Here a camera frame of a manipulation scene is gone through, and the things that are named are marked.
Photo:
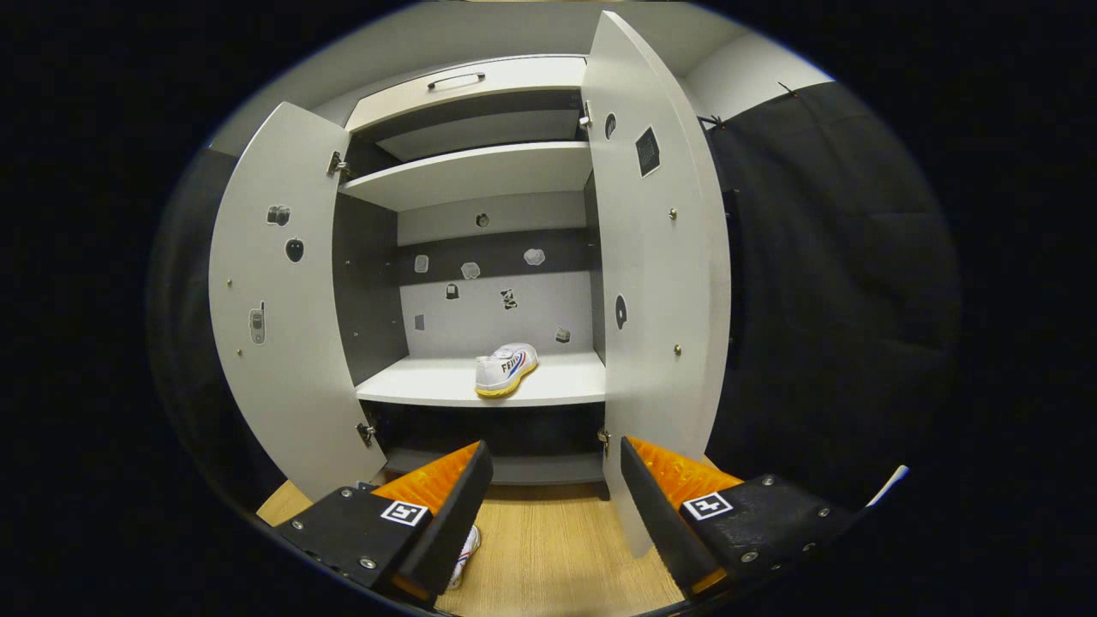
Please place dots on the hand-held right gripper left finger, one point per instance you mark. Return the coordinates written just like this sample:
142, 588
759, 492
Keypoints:
454, 523

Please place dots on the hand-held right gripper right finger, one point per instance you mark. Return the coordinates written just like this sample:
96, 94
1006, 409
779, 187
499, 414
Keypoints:
656, 523

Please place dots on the white canvas shoe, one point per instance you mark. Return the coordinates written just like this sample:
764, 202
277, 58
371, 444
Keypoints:
501, 373
467, 553

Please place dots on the white shoe cabinet door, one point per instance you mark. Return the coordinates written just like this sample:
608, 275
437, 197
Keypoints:
660, 257
283, 360

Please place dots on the white shoe cabinet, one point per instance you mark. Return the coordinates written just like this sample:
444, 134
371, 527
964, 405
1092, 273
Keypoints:
480, 171

